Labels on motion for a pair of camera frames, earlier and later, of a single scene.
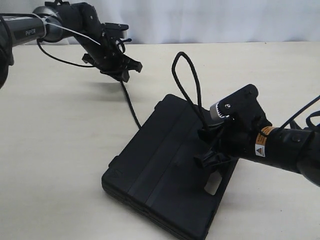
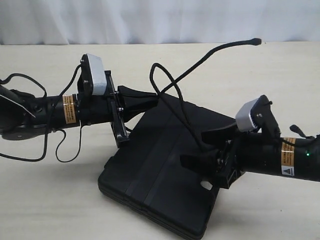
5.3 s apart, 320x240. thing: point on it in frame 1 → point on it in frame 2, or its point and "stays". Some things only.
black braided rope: [173, 69] → [255, 41]
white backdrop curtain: [170, 21] stays
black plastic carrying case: [155, 172] stays
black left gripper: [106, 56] → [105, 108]
